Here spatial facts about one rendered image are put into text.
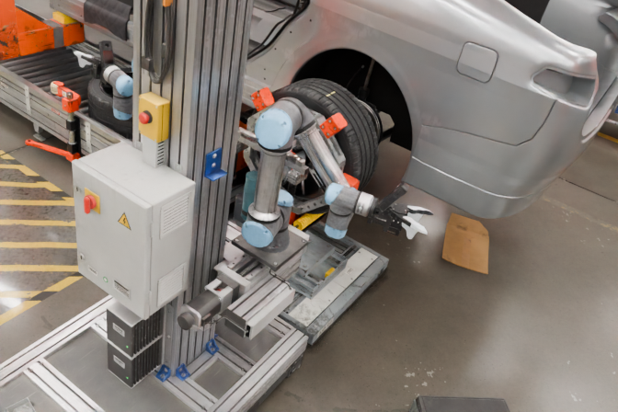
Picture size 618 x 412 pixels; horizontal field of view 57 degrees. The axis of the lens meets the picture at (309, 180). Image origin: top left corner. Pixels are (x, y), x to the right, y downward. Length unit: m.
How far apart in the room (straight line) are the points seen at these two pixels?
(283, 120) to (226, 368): 1.24
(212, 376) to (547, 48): 1.96
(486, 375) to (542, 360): 0.38
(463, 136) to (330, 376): 1.32
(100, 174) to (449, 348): 2.13
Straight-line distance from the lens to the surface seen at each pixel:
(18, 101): 4.56
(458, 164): 2.86
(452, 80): 2.75
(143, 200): 1.77
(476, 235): 4.18
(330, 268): 3.22
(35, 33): 4.52
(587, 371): 3.61
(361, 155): 2.71
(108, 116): 3.95
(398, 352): 3.16
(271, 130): 1.82
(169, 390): 2.55
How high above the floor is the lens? 2.27
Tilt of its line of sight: 32 degrees down
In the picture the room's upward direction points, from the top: 12 degrees clockwise
